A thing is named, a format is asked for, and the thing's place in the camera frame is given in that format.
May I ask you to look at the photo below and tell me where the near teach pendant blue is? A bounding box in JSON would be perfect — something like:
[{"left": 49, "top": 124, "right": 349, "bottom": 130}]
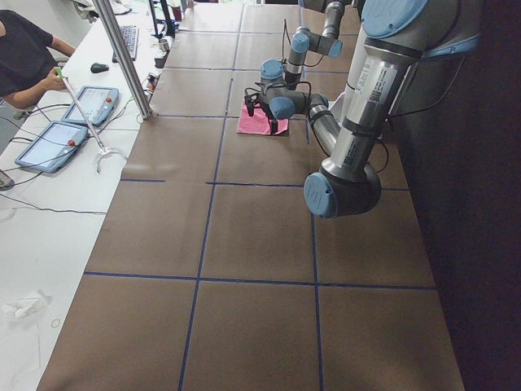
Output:
[{"left": 15, "top": 121, "right": 88, "bottom": 173}]

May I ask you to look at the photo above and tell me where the pink towel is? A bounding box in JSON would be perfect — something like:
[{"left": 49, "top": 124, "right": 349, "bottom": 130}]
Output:
[{"left": 237, "top": 103, "right": 289, "bottom": 136}]

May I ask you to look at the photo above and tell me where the person in black shirt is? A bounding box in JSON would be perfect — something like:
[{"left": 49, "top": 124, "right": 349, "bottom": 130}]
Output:
[{"left": 1, "top": 10, "right": 76, "bottom": 110}]

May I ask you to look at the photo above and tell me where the aluminium frame post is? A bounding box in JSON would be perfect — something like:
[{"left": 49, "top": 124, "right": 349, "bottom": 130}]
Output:
[{"left": 93, "top": 0, "right": 153, "bottom": 121}]

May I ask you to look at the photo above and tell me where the crumpled white tissue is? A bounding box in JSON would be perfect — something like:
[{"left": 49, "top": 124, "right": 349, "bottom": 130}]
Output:
[{"left": 1, "top": 290, "right": 53, "bottom": 320}]

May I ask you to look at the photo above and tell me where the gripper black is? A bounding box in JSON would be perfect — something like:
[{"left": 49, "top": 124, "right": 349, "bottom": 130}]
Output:
[{"left": 268, "top": 109, "right": 278, "bottom": 134}]

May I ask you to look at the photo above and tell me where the far teach pendant blue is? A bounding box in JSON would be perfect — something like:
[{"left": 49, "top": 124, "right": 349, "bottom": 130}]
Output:
[{"left": 62, "top": 86, "right": 120, "bottom": 128}]

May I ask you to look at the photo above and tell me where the black computer mouse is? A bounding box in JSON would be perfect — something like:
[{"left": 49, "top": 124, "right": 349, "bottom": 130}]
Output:
[{"left": 90, "top": 63, "right": 109, "bottom": 74}]

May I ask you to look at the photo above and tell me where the metal cup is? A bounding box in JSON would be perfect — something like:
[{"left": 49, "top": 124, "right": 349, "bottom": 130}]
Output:
[{"left": 158, "top": 37, "right": 170, "bottom": 52}]

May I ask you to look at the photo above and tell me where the black keyboard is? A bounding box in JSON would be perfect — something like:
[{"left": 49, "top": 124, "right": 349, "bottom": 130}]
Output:
[{"left": 120, "top": 25, "right": 139, "bottom": 61}]

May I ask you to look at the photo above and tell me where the white pillar mount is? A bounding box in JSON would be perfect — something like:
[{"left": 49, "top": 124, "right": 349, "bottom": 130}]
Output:
[{"left": 329, "top": 27, "right": 367, "bottom": 126}]

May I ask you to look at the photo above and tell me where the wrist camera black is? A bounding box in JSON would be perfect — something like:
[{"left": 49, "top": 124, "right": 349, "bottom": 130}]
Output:
[{"left": 243, "top": 87, "right": 260, "bottom": 116}]

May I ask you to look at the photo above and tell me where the teach pendant blue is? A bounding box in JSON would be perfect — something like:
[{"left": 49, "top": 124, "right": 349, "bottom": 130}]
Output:
[
  {"left": 15, "top": 121, "right": 88, "bottom": 173},
  {"left": 62, "top": 86, "right": 120, "bottom": 128}
]

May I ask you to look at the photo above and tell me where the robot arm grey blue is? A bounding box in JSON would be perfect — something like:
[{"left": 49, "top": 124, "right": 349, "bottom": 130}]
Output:
[
  {"left": 282, "top": 0, "right": 347, "bottom": 90},
  {"left": 258, "top": 1, "right": 484, "bottom": 218}
]

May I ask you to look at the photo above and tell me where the grabber stick with claw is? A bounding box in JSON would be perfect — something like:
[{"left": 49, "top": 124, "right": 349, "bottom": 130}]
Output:
[{"left": 54, "top": 67, "right": 128, "bottom": 174}]

